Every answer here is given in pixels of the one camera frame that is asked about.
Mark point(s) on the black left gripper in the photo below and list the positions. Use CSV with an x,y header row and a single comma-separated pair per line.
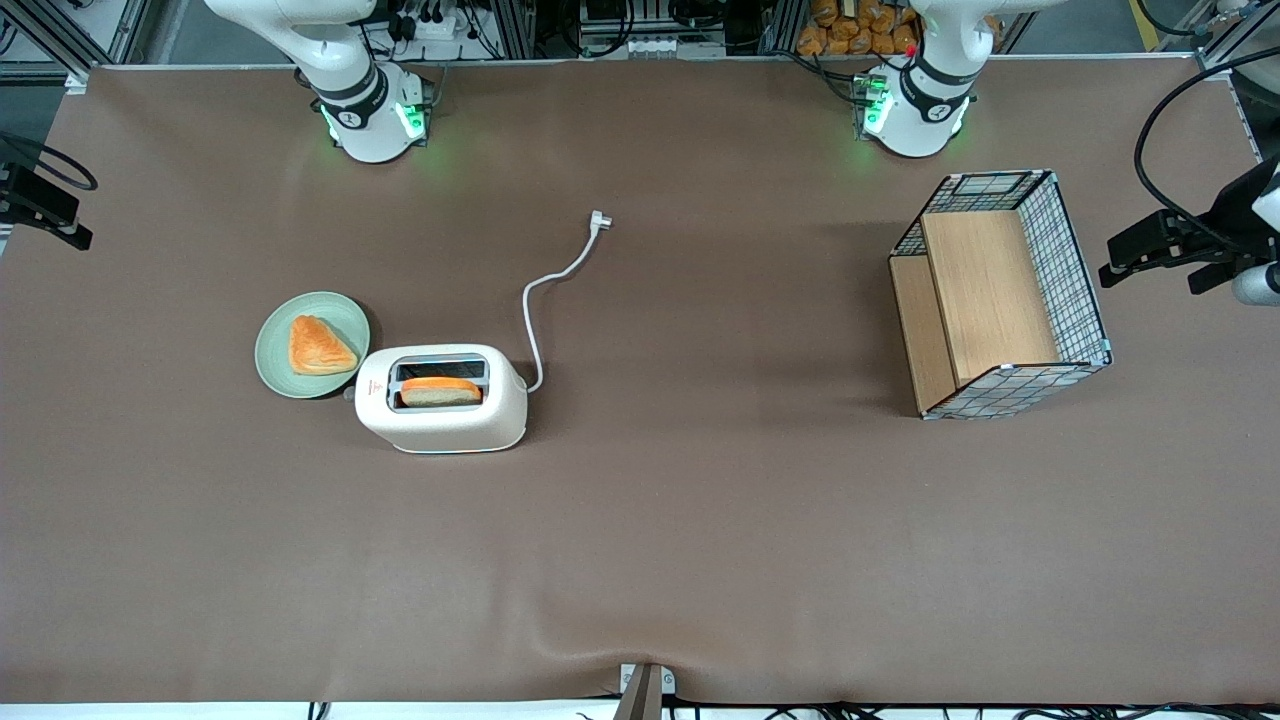
x,y
1226,222

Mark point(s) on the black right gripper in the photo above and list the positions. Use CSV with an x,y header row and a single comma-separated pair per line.
x,y
22,196

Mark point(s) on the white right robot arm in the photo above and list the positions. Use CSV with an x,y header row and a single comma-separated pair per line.
x,y
368,120

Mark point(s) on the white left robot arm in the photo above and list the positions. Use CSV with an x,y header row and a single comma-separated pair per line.
x,y
915,115

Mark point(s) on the white two-slot toaster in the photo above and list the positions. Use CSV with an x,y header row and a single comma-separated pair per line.
x,y
440,425

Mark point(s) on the pale green round plate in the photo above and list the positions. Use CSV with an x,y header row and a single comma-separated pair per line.
x,y
275,350

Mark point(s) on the triangular orange pastry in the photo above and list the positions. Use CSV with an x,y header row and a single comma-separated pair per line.
x,y
318,348

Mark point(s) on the bag of bread rolls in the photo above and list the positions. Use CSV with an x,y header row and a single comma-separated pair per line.
x,y
850,30

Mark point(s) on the toast bread slice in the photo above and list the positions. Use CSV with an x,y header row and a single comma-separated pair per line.
x,y
440,391

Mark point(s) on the white power strip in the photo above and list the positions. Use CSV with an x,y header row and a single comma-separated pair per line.
x,y
432,25

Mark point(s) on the brown table mat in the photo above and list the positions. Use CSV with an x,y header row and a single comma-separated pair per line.
x,y
700,550

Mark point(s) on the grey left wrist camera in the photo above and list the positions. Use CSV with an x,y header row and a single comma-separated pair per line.
x,y
1258,286

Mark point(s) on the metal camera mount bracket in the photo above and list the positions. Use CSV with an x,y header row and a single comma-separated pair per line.
x,y
642,692

